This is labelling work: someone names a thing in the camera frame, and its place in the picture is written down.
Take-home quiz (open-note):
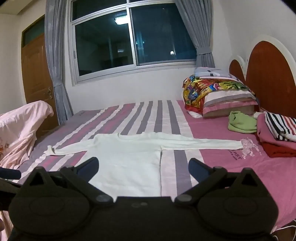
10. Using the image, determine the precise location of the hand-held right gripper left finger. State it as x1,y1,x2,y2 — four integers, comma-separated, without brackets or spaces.
23,157,114,207

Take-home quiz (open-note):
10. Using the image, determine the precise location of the sliding glass window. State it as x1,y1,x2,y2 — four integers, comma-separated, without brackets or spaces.
68,0,198,84

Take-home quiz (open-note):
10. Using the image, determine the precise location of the colourful printed pillow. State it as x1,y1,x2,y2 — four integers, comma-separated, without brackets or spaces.
182,75,255,118

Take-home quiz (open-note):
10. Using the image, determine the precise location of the pink grey striped pillow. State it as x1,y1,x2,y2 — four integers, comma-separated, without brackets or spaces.
202,92,261,119

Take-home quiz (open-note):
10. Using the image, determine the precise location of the grey folded cloth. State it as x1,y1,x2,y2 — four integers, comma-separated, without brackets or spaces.
194,67,241,82

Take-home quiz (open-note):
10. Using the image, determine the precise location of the brown white headboard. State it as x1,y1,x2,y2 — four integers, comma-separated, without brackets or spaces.
229,35,296,118

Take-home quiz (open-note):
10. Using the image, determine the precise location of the green cloth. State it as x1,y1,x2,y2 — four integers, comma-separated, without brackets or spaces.
228,111,258,135

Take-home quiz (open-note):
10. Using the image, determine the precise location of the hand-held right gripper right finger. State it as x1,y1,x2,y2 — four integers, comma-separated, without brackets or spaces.
174,158,267,207

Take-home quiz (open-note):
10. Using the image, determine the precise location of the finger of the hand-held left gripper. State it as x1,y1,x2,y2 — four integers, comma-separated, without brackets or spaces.
0,167,22,181

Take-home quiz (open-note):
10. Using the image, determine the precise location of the striped pink bed sheet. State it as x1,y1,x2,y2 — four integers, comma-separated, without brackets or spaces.
0,100,296,241

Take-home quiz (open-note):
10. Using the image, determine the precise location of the light pink draped cloth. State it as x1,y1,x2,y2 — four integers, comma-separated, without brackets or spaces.
0,100,54,169

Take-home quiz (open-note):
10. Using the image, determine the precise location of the white long-sleeve shirt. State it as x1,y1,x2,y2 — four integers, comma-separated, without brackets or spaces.
44,132,244,198

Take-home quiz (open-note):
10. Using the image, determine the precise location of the black white striped folded cloth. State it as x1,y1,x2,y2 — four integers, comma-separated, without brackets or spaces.
264,111,296,142

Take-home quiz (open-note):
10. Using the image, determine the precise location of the grey curtain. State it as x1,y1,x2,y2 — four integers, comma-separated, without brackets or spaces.
173,0,216,68
44,0,74,126

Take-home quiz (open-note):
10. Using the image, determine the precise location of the red folded cloth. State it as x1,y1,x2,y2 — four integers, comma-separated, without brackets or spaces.
261,141,296,159

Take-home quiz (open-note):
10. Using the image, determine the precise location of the white cable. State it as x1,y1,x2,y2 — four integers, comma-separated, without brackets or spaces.
271,221,296,241

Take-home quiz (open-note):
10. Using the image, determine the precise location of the brown wooden door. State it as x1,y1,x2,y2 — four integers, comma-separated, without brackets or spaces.
21,14,59,137

